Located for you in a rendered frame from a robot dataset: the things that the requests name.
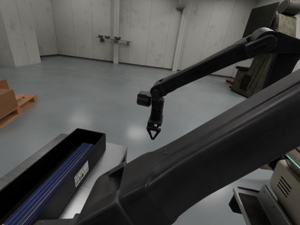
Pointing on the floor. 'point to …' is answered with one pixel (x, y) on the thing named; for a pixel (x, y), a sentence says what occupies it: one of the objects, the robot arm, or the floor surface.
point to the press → (282, 19)
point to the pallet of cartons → (9, 98)
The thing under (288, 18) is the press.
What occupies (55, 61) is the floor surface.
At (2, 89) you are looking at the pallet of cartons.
